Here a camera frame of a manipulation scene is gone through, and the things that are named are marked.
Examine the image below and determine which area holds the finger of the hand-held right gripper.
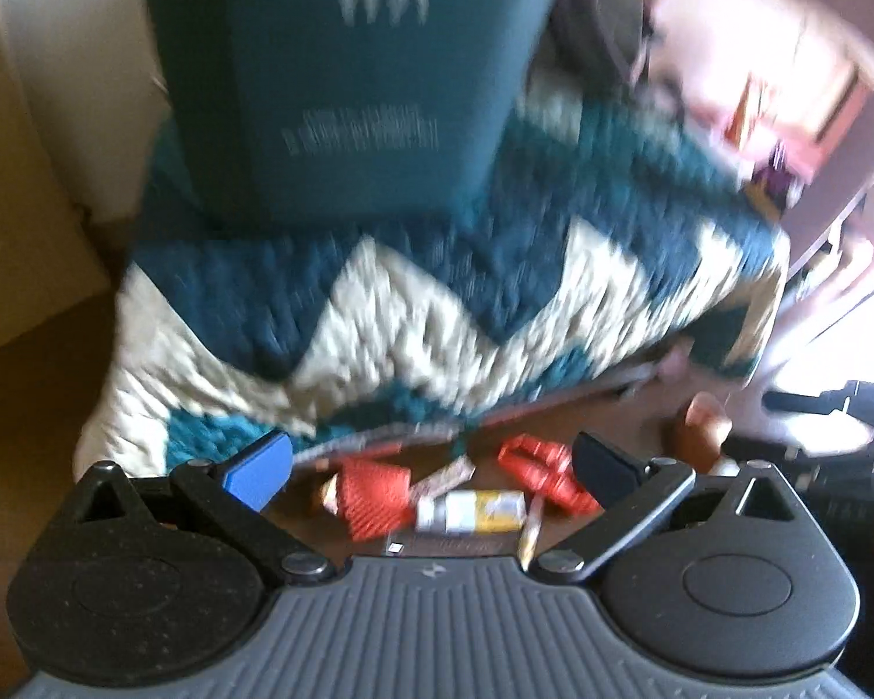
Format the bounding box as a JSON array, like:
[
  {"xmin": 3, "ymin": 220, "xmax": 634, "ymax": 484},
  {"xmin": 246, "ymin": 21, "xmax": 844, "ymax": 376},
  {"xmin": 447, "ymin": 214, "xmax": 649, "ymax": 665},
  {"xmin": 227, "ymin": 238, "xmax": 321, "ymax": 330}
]
[{"xmin": 763, "ymin": 389, "xmax": 855, "ymax": 416}]

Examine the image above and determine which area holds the purple and grey backpack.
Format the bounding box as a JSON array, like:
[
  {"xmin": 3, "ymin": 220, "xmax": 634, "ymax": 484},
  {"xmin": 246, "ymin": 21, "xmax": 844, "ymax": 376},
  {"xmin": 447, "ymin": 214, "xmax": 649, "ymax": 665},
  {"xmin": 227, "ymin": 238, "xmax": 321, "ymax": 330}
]
[{"xmin": 554, "ymin": 0, "xmax": 657, "ymax": 81}]

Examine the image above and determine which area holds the orange box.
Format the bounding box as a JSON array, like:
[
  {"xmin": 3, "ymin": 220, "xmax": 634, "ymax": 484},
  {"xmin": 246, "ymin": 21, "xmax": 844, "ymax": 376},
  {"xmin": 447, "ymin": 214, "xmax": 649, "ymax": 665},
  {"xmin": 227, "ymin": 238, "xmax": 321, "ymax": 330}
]
[{"xmin": 724, "ymin": 76, "xmax": 769, "ymax": 147}]

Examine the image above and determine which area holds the beige paper stick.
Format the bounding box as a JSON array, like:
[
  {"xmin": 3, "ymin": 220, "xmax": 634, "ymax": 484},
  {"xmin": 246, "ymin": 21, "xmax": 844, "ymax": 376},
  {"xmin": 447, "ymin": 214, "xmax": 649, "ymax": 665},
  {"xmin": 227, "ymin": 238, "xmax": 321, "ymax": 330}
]
[{"xmin": 517, "ymin": 499, "xmax": 547, "ymax": 569}]

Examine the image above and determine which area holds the teal and white zigzag rug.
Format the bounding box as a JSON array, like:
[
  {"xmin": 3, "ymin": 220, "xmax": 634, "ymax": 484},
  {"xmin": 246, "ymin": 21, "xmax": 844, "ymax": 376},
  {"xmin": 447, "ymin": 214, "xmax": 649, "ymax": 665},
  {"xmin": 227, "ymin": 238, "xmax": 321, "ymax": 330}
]
[{"xmin": 76, "ymin": 65, "xmax": 791, "ymax": 478}]

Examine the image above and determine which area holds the white and yellow tube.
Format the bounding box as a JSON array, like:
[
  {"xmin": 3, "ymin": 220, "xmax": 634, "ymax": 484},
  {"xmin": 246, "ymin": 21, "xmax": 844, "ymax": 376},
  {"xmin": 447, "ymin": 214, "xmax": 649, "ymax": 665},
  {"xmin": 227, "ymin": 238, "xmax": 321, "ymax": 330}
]
[{"xmin": 415, "ymin": 489, "xmax": 529, "ymax": 534}]

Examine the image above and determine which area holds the brown rounded object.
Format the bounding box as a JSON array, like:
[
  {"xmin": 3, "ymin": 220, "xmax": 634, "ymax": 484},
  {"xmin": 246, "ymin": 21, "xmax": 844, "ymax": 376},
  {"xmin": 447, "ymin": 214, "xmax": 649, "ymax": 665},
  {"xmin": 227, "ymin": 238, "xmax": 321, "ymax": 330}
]
[{"xmin": 674, "ymin": 393, "xmax": 733, "ymax": 463}]

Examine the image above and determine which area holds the red mesh wrapper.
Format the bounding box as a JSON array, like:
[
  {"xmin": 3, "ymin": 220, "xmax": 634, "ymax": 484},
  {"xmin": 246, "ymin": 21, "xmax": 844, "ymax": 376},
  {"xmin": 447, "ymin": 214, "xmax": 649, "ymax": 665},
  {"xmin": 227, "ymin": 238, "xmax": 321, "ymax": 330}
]
[{"xmin": 335, "ymin": 455, "xmax": 420, "ymax": 543}]

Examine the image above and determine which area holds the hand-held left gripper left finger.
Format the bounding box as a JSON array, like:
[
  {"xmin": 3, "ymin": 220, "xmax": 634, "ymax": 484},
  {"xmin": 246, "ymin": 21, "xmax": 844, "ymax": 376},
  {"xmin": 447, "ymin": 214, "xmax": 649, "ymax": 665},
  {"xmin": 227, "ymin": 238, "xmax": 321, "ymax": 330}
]
[{"xmin": 73, "ymin": 431, "xmax": 334, "ymax": 587}]

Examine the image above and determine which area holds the brown door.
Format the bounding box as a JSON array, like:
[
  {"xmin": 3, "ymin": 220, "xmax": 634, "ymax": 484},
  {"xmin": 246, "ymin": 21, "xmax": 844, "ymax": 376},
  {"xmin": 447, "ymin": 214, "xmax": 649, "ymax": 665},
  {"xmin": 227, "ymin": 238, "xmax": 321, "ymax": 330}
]
[{"xmin": 0, "ymin": 0, "xmax": 128, "ymax": 372}]

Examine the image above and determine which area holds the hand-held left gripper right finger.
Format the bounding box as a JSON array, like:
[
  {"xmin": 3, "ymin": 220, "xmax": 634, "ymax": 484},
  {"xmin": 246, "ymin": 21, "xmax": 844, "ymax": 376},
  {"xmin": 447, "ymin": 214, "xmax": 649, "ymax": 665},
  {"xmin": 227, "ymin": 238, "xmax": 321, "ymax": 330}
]
[{"xmin": 533, "ymin": 431, "xmax": 802, "ymax": 585}]

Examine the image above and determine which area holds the pink wooden furniture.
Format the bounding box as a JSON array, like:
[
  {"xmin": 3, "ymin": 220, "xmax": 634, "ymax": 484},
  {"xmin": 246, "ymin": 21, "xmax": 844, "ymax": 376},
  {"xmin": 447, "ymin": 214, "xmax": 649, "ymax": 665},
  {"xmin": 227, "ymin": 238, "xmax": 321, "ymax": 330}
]
[{"xmin": 641, "ymin": 0, "xmax": 874, "ymax": 186}]

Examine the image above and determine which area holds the small purple item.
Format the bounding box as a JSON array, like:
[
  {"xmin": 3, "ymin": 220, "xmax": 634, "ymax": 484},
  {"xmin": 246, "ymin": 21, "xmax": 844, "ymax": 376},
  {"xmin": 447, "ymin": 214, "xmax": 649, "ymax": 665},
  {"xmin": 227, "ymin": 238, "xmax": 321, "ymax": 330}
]
[{"xmin": 761, "ymin": 146, "xmax": 806, "ymax": 197}]

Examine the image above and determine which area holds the teal plastic trash bin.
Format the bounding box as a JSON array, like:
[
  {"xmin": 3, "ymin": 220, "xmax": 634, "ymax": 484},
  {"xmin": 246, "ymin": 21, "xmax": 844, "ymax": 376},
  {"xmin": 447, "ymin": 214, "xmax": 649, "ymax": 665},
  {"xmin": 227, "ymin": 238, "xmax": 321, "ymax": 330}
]
[{"xmin": 140, "ymin": 0, "xmax": 576, "ymax": 230}]

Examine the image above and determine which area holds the dark flat packet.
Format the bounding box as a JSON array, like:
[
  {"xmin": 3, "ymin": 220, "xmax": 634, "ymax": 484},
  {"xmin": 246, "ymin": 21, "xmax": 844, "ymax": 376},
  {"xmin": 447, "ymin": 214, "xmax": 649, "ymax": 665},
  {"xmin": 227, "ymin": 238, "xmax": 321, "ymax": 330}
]
[{"xmin": 386, "ymin": 533, "xmax": 518, "ymax": 559}]

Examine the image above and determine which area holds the small striped wrapper strip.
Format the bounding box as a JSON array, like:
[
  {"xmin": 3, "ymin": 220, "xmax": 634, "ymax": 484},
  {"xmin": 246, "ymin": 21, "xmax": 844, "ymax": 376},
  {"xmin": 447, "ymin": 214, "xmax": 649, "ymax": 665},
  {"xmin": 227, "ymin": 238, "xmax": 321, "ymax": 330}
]
[{"xmin": 411, "ymin": 455, "xmax": 476, "ymax": 500}]

